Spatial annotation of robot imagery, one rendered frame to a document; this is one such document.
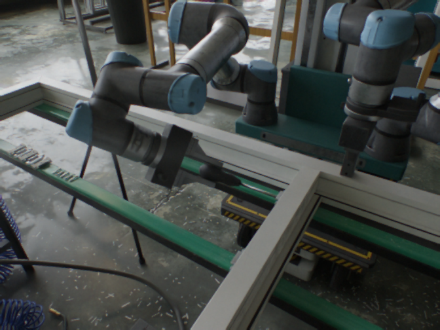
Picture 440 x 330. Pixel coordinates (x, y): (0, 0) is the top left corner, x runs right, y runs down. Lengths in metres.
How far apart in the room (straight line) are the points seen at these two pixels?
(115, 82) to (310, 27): 0.88
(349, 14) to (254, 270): 0.54
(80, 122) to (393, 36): 0.55
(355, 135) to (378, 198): 0.18
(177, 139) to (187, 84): 0.14
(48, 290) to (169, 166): 1.26
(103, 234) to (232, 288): 1.50
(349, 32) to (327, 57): 0.65
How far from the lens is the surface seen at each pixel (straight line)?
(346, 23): 0.79
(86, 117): 0.65
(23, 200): 2.42
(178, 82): 0.62
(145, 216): 0.77
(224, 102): 3.13
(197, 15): 0.98
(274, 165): 0.83
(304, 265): 1.62
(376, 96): 0.67
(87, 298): 1.76
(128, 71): 0.68
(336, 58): 1.43
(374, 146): 1.28
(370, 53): 0.65
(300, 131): 1.36
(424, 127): 1.19
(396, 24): 0.64
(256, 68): 1.31
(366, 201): 0.81
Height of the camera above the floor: 1.39
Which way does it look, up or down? 36 degrees down
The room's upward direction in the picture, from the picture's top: straight up
